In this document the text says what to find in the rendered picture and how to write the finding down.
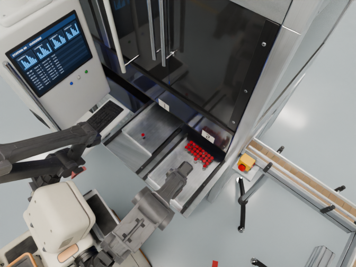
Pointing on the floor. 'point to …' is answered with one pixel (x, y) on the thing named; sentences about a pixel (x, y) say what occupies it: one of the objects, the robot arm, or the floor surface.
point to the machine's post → (269, 78)
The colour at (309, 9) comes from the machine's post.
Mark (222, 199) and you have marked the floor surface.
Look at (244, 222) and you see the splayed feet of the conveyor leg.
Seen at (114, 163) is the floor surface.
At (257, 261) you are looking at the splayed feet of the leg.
